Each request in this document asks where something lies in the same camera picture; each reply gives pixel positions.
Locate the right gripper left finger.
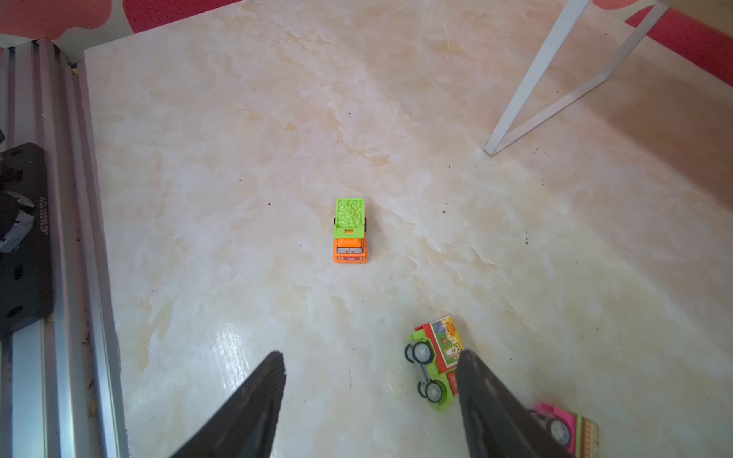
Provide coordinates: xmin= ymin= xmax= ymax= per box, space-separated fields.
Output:
xmin=174 ymin=351 xmax=286 ymax=457

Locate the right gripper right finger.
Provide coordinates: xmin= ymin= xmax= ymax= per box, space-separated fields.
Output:
xmin=456 ymin=349 xmax=570 ymax=457

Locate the green toy car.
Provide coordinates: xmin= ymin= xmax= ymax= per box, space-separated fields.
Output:
xmin=333 ymin=198 xmax=368 ymax=263

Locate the wooden two-tier shelf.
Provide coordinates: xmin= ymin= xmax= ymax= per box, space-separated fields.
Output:
xmin=483 ymin=1 xmax=669 ymax=156

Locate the pink toy car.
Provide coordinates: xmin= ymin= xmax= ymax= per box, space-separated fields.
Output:
xmin=529 ymin=403 xmax=601 ymax=458

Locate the green pink toy bus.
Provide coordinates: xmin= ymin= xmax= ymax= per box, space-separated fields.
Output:
xmin=404 ymin=315 xmax=465 ymax=412

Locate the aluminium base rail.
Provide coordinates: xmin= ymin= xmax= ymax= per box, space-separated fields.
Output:
xmin=1 ymin=40 xmax=129 ymax=457

